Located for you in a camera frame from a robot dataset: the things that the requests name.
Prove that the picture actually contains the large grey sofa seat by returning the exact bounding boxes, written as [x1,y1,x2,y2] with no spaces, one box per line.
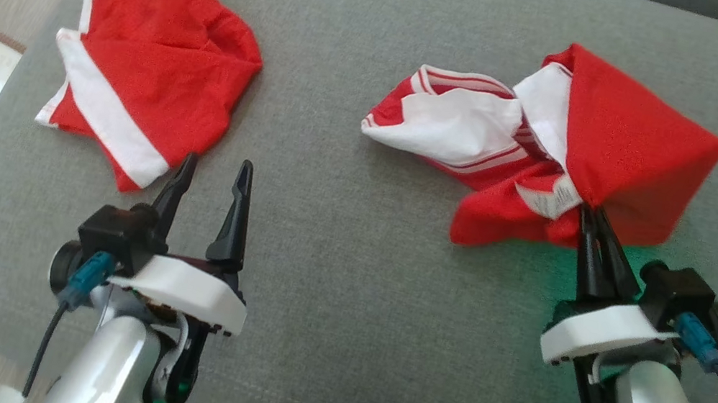
[0,0,718,403]

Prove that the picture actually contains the red shorts with white stripe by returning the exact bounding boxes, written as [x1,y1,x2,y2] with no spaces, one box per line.
[25,0,275,213]

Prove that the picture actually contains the left cable with teal plug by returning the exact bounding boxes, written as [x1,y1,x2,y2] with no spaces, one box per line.
[22,242,119,403]

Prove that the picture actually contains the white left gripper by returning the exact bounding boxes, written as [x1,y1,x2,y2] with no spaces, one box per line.
[103,140,273,340]

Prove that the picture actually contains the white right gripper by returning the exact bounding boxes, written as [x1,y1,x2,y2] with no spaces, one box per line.
[536,199,699,386]

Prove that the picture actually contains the red and white jersey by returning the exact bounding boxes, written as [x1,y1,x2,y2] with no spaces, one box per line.
[345,11,718,286]

